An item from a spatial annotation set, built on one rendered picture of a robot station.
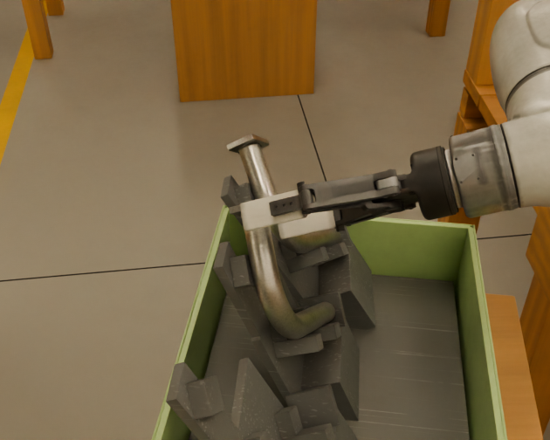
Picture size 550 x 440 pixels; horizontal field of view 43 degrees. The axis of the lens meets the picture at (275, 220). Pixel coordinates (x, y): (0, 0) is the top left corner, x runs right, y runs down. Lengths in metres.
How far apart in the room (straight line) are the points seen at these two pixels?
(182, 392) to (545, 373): 1.00
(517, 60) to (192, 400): 0.49
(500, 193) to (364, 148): 2.41
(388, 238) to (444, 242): 0.09
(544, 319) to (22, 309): 1.68
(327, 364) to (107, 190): 2.04
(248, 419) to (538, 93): 0.46
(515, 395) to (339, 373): 0.32
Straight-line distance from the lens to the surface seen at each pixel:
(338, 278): 1.10
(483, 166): 0.72
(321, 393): 0.90
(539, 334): 1.45
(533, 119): 0.74
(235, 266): 0.80
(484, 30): 1.73
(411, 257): 1.20
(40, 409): 2.18
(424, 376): 1.08
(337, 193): 0.70
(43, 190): 2.98
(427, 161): 0.74
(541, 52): 0.81
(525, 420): 1.15
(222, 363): 1.08
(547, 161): 0.72
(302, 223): 0.85
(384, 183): 0.70
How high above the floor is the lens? 1.67
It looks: 39 degrees down
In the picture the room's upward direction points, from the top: straight up
